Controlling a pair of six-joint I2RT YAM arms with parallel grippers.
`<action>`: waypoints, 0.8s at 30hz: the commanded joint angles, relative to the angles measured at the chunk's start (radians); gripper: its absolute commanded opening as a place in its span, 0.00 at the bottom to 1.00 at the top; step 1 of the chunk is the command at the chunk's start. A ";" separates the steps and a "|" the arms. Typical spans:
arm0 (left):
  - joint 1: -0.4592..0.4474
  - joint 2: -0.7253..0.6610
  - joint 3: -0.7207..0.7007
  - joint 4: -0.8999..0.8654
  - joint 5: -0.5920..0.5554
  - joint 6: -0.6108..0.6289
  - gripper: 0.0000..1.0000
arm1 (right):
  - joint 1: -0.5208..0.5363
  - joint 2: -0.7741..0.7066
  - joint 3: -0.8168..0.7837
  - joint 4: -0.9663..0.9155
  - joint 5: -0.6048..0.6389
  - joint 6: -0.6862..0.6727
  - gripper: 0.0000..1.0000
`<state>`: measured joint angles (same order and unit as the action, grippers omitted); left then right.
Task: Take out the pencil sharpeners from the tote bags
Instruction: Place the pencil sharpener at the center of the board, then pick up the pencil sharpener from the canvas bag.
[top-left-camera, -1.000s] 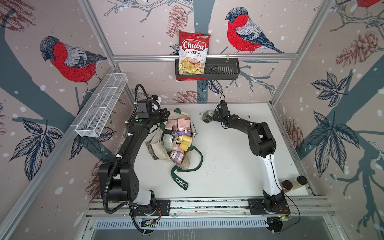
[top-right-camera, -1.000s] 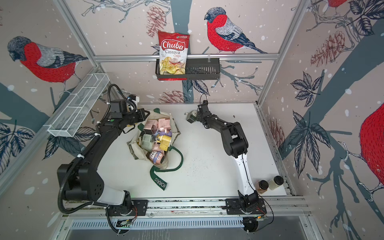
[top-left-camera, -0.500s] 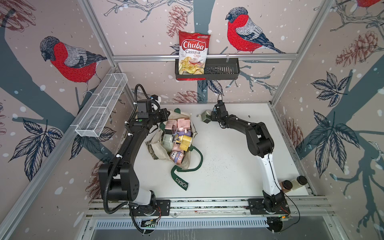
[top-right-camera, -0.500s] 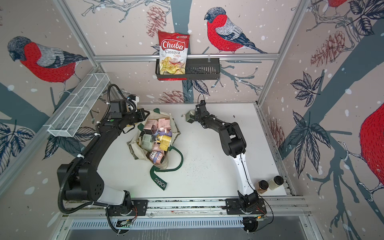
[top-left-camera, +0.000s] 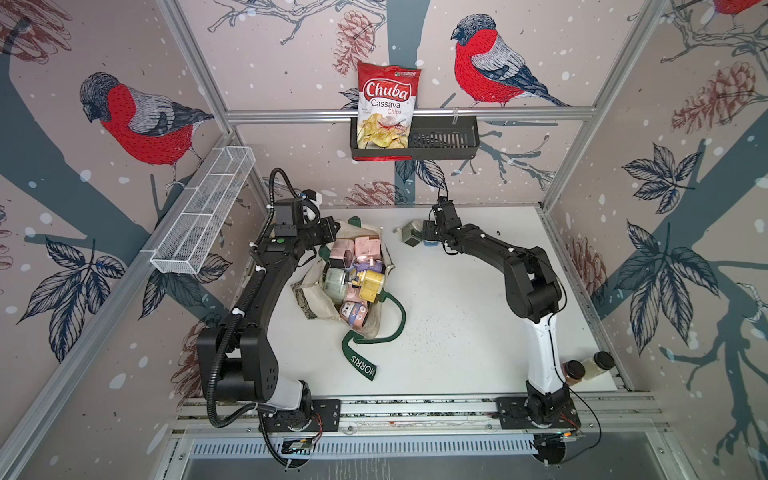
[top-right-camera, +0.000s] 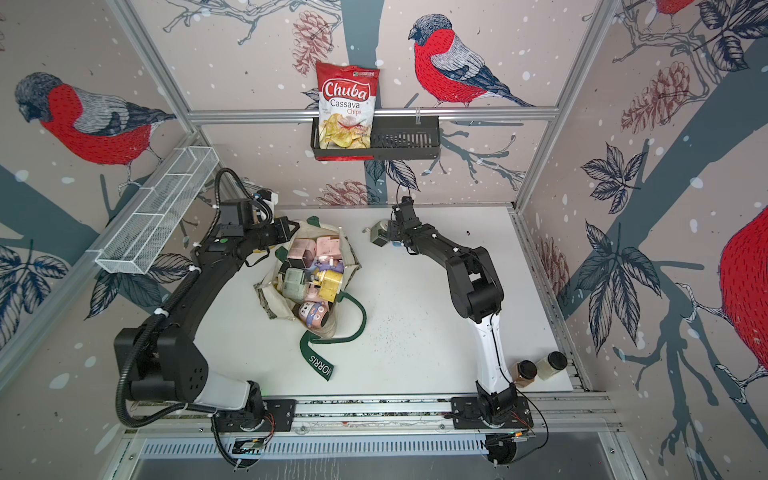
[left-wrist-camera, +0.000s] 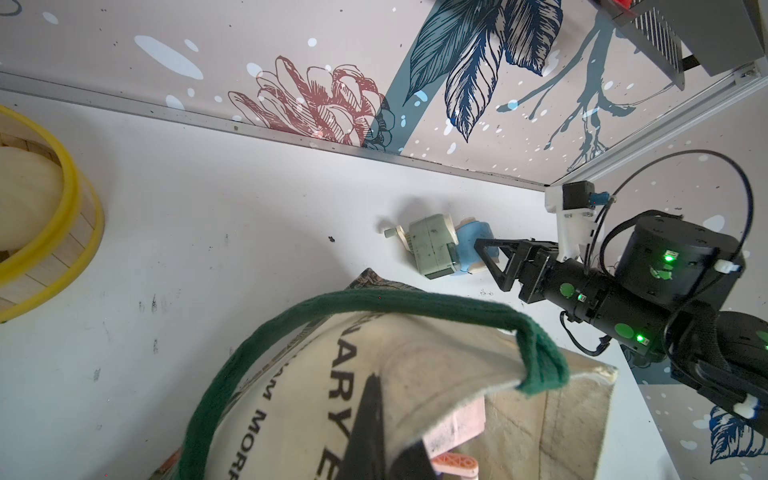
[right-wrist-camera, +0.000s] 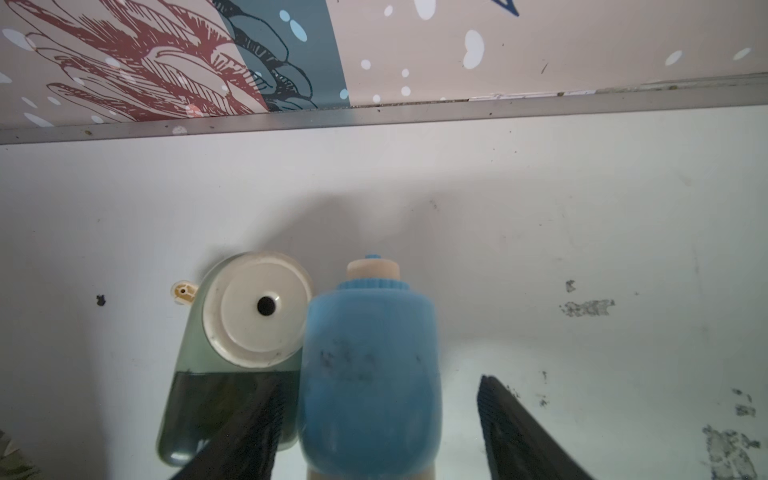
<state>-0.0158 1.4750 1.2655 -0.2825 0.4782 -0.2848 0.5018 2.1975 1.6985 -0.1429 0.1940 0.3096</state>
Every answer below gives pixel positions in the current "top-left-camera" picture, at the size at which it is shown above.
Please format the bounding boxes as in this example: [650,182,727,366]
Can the red cassava chips bag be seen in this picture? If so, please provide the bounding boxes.
[351,62,421,161]

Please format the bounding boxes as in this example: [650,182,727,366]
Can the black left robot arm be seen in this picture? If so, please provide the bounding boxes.
[196,167,340,428]

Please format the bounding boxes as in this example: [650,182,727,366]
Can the black wall basket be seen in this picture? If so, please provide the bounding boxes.
[349,116,480,161]

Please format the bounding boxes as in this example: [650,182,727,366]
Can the pink face sharpener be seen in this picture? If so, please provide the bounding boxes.
[339,301,369,330]

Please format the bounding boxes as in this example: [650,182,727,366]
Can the canvas tote bag green handles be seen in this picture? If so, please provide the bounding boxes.
[291,216,407,381]

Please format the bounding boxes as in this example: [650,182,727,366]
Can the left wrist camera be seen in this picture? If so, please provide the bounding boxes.
[301,189,322,206]

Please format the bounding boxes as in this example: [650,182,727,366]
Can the pink square sharpener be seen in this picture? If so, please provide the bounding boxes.
[354,236,381,260]

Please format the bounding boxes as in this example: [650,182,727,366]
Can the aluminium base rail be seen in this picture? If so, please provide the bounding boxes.
[172,391,667,461]

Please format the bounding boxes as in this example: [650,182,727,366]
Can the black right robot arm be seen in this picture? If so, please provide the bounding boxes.
[423,196,580,428]

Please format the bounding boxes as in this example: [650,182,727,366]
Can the purple sharpener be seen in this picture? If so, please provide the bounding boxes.
[354,258,385,273]

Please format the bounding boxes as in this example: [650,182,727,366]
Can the yellow sharpener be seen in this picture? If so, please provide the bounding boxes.
[355,270,385,303]

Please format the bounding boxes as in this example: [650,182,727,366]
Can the brown spice jar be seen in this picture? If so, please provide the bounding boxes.
[562,360,586,386]

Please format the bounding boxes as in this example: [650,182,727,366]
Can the white wire mesh basket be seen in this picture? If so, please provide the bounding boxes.
[150,146,255,275]

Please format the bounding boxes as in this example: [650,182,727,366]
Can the pale green sharpener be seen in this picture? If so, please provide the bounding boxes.
[323,268,348,303]

